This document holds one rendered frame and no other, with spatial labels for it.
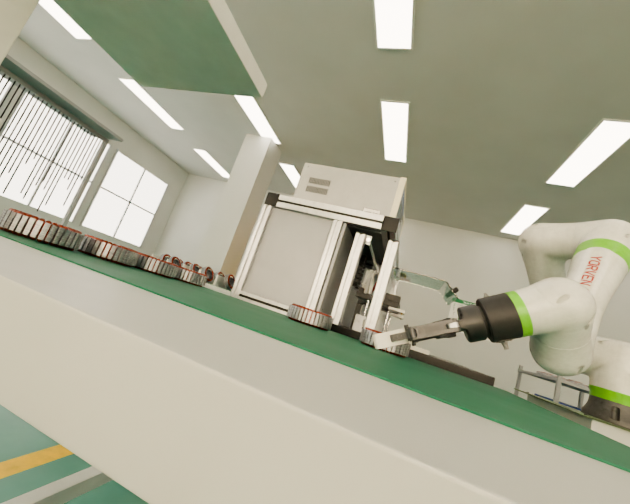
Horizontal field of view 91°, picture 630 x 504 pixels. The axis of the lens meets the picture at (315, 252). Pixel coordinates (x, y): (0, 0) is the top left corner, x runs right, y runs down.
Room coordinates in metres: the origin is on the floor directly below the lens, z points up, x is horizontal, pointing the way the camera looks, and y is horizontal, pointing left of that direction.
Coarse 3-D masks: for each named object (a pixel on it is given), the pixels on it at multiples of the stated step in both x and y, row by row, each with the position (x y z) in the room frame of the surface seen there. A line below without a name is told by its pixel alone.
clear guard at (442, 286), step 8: (400, 272) 1.30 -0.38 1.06; (408, 272) 1.25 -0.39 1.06; (400, 280) 1.47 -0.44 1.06; (408, 280) 1.41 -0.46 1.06; (416, 280) 1.35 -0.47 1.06; (424, 280) 1.30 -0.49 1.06; (432, 280) 1.25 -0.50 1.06; (440, 280) 1.20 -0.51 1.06; (432, 288) 1.41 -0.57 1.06; (440, 288) 1.35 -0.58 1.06; (448, 288) 1.21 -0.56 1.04; (448, 296) 1.29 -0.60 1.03; (456, 296) 1.17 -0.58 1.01; (448, 304) 1.38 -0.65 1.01
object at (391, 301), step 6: (360, 294) 1.05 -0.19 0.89; (366, 294) 1.04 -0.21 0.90; (390, 294) 1.02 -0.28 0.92; (366, 300) 1.09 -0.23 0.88; (384, 300) 1.02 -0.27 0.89; (390, 300) 1.02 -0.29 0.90; (396, 300) 1.01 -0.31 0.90; (366, 306) 1.05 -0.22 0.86; (390, 306) 1.02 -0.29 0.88; (396, 306) 1.01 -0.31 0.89; (366, 312) 1.05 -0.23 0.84; (396, 312) 1.06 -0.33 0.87; (402, 312) 1.01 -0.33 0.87
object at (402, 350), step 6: (366, 330) 0.69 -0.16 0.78; (372, 330) 0.68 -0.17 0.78; (360, 336) 0.71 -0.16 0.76; (366, 336) 0.69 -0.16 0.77; (366, 342) 0.68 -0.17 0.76; (372, 342) 0.67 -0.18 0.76; (384, 348) 0.66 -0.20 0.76; (390, 348) 0.66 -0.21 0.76; (396, 348) 0.66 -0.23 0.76; (402, 348) 0.66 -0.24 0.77; (408, 348) 0.67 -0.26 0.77; (396, 354) 0.66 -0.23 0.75; (402, 354) 0.67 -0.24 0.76; (408, 354) 0.69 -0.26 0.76
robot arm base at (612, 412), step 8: (592, 400) 0.96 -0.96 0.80; (600, 400) 0.94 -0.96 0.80; (608, 400) 0.92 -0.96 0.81; (584, 408) 0.98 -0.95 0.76; (592, 408) 0.95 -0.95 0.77; (600, 408) 0.93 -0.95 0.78; (608, 408) 0.92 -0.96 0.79; (616, 408) 0.91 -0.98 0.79; (624, 408) 0.90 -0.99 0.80; (600, 416) 0.92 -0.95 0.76; (608, 416) 0.91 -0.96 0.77; (616, 416) 0.91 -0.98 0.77; (624, 416) 0.89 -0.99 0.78; (616, 424) 0.90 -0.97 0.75; (624, 424) 0.89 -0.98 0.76
